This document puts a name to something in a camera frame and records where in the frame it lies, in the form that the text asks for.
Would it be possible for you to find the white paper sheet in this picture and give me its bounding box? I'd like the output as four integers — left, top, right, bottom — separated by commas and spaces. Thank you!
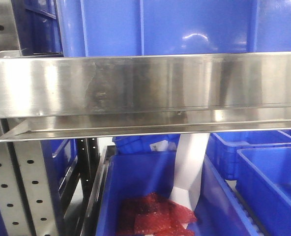
170, 133, 210, 210

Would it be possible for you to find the perforated steel shelf post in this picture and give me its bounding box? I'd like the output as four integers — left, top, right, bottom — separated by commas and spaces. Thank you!
0, 118, 60, 236

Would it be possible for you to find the blue bin right rear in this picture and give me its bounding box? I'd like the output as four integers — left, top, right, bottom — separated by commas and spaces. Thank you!
205, 130, 291, 180

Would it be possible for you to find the black perforated rack post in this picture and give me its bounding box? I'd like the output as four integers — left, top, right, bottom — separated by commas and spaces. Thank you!
76, 137, 100, 197

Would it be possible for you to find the red mesh bag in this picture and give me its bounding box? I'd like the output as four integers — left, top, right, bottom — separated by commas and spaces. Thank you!
116, 192, 197, 236

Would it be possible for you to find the blue bin with label rear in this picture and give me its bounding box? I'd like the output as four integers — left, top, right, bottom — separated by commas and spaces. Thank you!
112, 134, 180, 154

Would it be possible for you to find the large blue bin upper shelf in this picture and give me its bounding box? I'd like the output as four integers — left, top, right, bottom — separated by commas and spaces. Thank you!
56, 0, 291, 57

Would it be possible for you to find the dark blue bin upper left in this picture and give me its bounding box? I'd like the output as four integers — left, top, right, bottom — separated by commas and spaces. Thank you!
24, 0, 62, 54

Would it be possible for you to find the blue bin right front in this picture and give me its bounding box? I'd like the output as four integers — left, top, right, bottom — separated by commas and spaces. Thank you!
236, 147, 291, 236

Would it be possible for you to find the blue bin with red bags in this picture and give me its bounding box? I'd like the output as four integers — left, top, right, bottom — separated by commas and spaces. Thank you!
95, 152, 259, 236

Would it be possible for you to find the stainless steel shelf rail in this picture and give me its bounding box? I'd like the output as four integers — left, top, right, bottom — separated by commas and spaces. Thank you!
0, 50, 291, 143

